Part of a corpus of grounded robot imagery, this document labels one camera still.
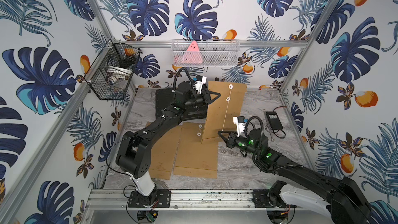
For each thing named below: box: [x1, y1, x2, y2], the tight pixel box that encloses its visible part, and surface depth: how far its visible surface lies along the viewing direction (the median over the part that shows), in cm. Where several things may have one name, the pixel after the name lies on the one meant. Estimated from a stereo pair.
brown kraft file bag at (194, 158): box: [173, 121, 219, 179], surface depth 89 cm
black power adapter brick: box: [266, 111, 284, 131], surface depth 103 cm
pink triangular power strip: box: [177, 40, 203, 64], surface depth 92 cm
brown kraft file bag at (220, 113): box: [201, 80, 248, 142], surface depth 77 cm
